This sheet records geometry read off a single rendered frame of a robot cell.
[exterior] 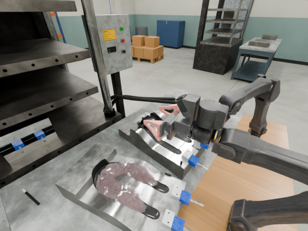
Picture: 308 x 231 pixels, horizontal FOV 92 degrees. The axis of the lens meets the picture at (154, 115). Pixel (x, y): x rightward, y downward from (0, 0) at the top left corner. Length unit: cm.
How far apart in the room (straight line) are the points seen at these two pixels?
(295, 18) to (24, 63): 691
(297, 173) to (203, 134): 21
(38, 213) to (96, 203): 27
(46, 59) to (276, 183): 135
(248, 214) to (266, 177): 41
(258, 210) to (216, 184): 29
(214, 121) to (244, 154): 10
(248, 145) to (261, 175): 58
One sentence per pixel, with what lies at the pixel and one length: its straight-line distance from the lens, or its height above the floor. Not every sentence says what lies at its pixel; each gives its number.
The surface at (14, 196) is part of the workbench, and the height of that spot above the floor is 80.
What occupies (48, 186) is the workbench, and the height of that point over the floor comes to 80.
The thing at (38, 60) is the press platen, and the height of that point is 128.
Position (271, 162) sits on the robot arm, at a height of 121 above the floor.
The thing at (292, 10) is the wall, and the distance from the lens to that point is 704.
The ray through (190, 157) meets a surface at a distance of 79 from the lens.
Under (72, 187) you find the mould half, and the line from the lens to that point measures 75.
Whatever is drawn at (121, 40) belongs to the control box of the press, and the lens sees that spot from 133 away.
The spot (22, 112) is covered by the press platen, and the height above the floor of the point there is 104.
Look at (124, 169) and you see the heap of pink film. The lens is 74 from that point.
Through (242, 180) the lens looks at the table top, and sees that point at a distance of 93.
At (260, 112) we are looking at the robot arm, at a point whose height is 105.
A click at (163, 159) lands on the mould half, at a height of 86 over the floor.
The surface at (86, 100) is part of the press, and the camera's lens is 159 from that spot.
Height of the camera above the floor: 150
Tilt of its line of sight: 35 degrees down
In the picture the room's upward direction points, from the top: straight up
